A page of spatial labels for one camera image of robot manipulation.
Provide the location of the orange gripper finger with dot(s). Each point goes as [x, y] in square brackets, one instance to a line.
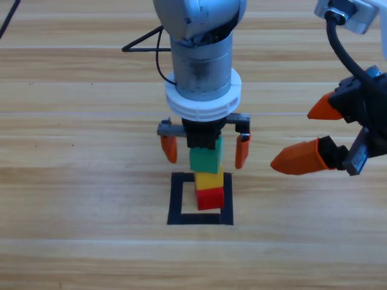
[323, 111]
[242, 151]
[303, 160]
[169, 149]

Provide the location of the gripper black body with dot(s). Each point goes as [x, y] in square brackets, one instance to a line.
[369, 105]
[201, 134]

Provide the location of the green cube block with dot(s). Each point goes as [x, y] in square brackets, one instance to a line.
[204, 161]

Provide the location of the yellow cube block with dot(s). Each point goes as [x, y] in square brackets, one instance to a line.
[208, 181]

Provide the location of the red cube block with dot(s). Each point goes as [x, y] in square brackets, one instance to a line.
[210, 199]

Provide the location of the black tape square outline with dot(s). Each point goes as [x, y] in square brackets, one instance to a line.
[175, 199]

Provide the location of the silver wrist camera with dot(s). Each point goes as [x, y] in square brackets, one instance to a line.
[362, 18]

